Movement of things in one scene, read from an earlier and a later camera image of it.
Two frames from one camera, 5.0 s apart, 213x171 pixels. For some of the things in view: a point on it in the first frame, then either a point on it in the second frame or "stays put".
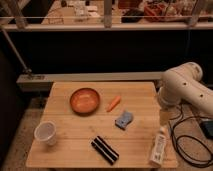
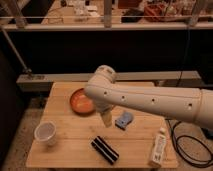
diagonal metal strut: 17,54 stays put
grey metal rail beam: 40,82 stays put
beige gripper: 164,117 -> 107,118
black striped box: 106,150 stays put
